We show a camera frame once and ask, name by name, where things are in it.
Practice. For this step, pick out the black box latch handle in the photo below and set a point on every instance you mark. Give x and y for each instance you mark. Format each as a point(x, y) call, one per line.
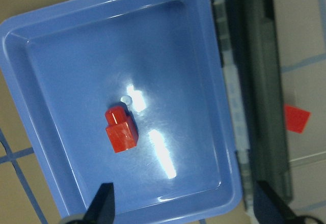
point(252, 27)

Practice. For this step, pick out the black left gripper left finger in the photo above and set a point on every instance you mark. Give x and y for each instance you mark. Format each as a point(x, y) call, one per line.
point(102, 207)

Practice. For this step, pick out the clear plastic storage box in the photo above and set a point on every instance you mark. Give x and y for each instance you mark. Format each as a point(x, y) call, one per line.
point(236, 105)

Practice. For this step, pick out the blue plastic tray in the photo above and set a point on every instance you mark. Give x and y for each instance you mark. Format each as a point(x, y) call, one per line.
point(67, 64)

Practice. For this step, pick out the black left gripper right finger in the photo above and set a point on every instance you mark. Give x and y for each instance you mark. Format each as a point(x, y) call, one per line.
point(270, 208)

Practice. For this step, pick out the red block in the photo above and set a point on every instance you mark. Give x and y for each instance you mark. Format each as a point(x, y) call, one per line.
point(296, 118)
point(121, 129)

